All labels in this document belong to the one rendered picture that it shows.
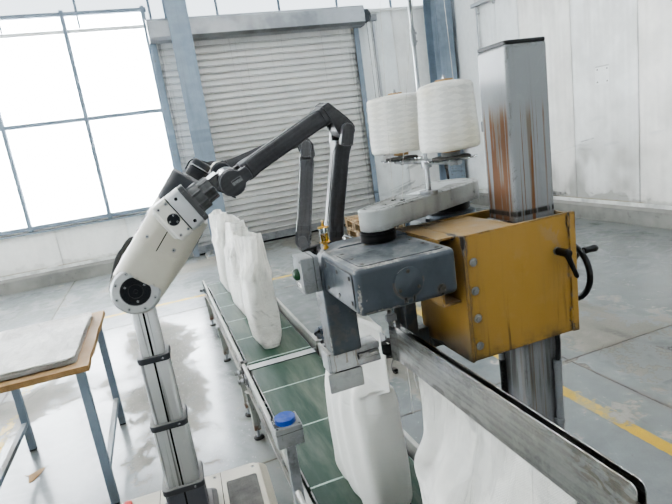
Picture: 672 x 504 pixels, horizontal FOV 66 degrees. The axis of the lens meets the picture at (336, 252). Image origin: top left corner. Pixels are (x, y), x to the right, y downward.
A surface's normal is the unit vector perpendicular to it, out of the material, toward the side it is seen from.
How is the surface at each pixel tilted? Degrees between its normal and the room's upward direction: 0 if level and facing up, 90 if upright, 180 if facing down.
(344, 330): 90
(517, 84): 90
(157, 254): 115
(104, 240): 90
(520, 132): 90
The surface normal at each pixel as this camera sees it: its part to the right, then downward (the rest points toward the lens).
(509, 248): 0.34, 0.16
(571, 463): -0.93, 0.21
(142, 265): -0.04, 0.62
